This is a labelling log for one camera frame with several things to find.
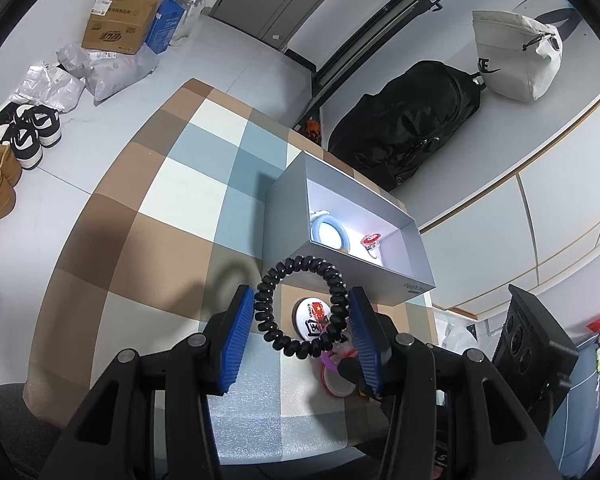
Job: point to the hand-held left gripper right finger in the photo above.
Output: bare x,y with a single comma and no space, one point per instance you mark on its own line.
365,340

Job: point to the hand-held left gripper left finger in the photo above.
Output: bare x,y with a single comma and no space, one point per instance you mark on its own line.
237,340

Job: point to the pink round ornament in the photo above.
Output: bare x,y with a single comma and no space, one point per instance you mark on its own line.
332,385

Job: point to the round white badge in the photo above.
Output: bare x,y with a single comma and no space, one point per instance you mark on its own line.
307,321

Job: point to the silver cardboard box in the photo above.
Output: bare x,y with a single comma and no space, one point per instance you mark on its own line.
285,220

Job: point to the white shoulder bag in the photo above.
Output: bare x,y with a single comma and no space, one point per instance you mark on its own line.
515,55

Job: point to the blue cloth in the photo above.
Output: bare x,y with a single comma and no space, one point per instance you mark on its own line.
580,425

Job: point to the red and white ornament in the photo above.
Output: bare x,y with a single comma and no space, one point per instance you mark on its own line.
371,243

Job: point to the white wardrobe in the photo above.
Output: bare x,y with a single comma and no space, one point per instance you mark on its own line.
555,220

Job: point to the checkered tablecloth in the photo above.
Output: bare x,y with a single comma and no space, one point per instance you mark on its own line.
180,185

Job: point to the small orange object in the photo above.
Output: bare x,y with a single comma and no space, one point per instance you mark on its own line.
312,131

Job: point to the black backpack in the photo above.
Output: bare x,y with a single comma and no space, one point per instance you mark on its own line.
405,120

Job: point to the dark grey seat cushion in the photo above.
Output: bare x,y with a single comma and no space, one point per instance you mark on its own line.
15,425

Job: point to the large grey parcel bag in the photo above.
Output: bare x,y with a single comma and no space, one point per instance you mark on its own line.
115,72

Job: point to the small grey parcel bag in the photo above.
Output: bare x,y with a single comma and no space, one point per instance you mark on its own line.
50,85

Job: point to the blue cardboard box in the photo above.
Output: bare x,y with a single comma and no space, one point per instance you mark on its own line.
167,25

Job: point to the black metal rack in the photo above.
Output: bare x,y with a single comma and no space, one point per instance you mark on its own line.
380,16

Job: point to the brown cardboard box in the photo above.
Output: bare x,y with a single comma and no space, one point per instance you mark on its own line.
115,25

